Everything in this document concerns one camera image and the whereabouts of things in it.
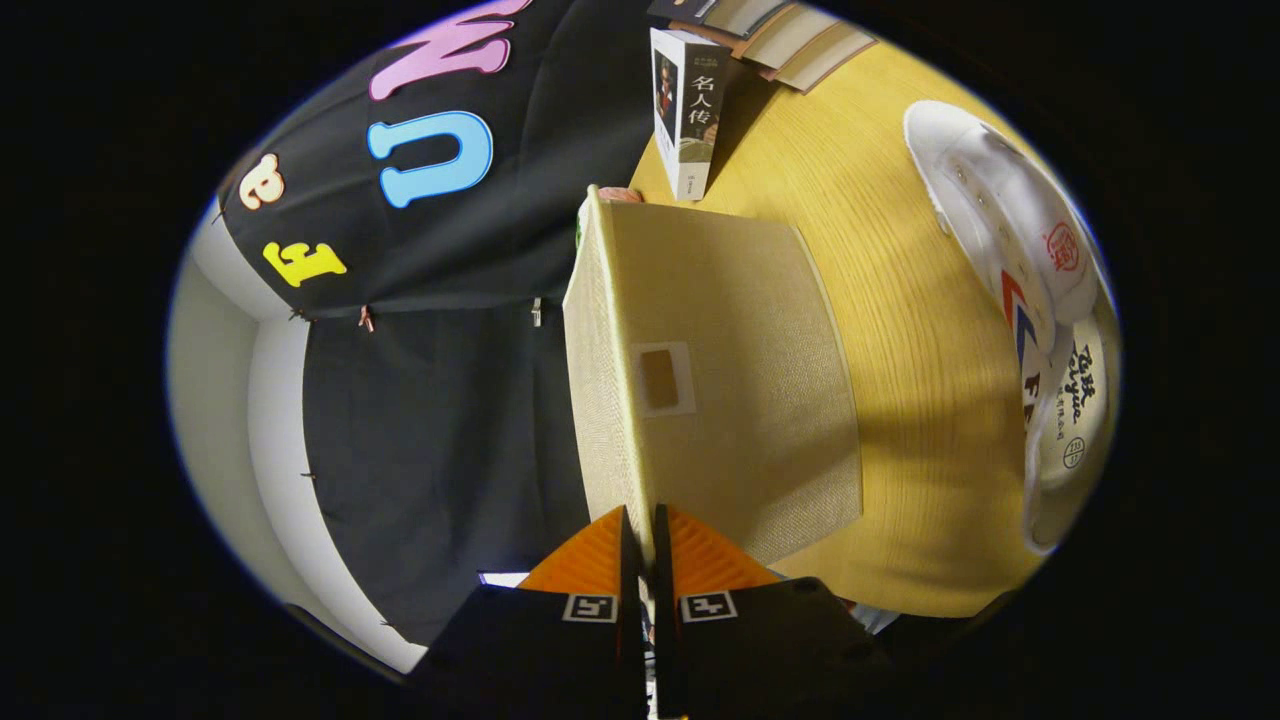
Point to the watermelon slice plush toy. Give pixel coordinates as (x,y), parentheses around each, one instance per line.
(620,194)

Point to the white canvas shoe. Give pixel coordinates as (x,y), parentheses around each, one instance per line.
(1010,230)

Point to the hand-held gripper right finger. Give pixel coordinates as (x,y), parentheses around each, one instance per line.
(665,620)

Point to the portrait cover book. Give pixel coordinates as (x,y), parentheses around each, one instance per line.
(690,110)

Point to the beige fabric storage box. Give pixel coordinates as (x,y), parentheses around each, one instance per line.
(730,400)

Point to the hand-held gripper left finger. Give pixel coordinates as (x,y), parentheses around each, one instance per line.
(630,620)

